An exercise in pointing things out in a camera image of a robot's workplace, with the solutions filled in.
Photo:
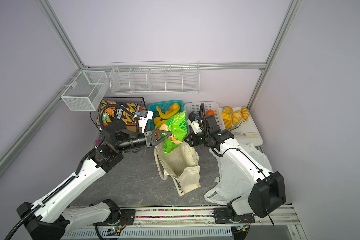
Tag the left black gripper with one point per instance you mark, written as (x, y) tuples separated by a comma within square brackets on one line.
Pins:
[(150, 142)]

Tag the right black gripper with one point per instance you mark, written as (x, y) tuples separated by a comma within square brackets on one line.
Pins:
[(193, 141)]

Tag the green chips bag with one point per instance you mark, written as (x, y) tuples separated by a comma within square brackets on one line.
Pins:
[(177, 125)]

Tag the cream canvas tote bag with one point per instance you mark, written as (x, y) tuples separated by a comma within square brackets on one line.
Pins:
[(181, 164)]

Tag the white plastic grocery bag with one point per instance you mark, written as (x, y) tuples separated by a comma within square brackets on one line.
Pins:
[(232, 183)]

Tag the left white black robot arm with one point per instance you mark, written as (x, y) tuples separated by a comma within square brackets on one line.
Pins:
[(49, 218)]

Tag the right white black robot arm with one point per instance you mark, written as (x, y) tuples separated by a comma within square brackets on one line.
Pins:
[(267, 189)]

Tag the single yellow banana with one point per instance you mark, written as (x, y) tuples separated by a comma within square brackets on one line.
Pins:
[(174, 109)]

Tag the teal plastic fruit basket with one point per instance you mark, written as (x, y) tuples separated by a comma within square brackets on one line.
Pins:
[(165, 107)]

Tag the orange tangerine in white basket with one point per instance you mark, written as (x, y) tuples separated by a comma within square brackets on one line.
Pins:
[(210, 113)]

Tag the croissant middle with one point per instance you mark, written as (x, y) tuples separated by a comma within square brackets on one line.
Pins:
[(236, 117)]

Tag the white tray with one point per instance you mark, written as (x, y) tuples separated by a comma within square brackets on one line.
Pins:
[(243, 126)]

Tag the croissant right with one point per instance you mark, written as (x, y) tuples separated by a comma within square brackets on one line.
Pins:
[(245, 113)]

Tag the black yellow chips bag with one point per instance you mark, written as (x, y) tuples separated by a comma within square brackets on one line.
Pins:
[(114, 113)]

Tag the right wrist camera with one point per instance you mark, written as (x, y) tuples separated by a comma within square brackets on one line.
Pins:
[(193, 123)]

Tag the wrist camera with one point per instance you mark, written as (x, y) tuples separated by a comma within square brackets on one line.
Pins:
[(193, 123), (144, 116)]

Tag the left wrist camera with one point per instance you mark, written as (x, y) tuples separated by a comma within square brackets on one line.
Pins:
[(144, 116)]

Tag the black wire wooden shelf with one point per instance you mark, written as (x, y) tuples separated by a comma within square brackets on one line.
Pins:
[(94, 116)]

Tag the white wire wall rack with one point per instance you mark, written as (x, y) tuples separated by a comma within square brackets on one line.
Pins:
[(155, 77)]

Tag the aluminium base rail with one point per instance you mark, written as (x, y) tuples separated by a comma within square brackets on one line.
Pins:
[(170, 223)]

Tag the white mesh wall basket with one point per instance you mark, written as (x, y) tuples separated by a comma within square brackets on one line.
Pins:
[(86, 91)]

